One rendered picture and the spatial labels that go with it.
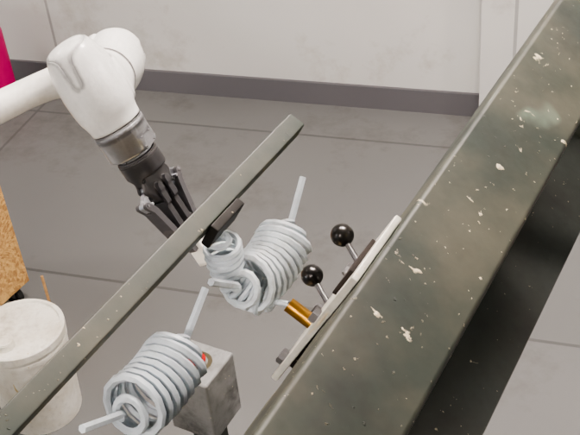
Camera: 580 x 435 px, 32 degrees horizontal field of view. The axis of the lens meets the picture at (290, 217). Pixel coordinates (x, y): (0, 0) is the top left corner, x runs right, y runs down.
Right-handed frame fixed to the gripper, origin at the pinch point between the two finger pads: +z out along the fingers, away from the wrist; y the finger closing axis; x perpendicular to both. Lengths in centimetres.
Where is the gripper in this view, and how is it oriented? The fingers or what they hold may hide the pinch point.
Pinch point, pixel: (197, 247)
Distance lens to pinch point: 176.3
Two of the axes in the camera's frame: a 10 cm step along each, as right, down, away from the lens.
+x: -8.0, 2.1, 5.6
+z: 4.8, 7.9, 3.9
